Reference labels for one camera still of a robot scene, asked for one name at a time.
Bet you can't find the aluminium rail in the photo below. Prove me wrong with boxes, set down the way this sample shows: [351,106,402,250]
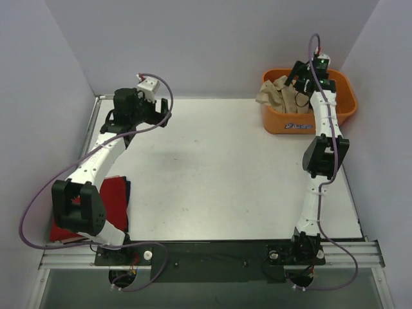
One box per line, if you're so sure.
[39,241,385,270]

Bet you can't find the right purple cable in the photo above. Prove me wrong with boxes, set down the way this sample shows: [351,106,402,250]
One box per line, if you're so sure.
[291,33,360,292]

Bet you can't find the folded red t shirt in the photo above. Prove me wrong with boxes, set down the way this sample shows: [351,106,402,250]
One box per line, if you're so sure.
[49,176,131,242]

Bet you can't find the beige t shirt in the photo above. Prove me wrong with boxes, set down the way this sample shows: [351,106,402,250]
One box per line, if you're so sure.
[255,75,312,114]

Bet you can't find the purple cable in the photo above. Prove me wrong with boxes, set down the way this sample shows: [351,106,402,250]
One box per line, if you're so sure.
[18,71,175,293]
[291,33,360,292]

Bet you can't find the orange plastic basket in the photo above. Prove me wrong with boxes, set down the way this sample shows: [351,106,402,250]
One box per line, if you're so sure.
[261,69,357,135]

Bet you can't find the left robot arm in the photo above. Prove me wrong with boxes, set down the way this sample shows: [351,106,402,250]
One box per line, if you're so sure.
[51,82,170,265]

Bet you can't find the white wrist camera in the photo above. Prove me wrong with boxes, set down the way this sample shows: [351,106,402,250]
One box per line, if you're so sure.
[312,48,330,79]
[136,74,160,98]

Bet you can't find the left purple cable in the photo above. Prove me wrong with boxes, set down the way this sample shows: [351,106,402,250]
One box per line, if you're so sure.
[18,71,175,293]

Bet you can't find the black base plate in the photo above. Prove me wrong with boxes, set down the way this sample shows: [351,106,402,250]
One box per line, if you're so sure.
[95,239,326,287]

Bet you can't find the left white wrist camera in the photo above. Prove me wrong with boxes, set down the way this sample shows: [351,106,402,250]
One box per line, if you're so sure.
[136,74,160,98]

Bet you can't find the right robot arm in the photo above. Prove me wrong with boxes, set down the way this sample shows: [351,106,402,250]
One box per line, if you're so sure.
[287,55,350,265]

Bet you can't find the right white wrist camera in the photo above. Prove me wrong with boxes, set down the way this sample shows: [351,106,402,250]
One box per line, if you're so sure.
[312,48,330,79]

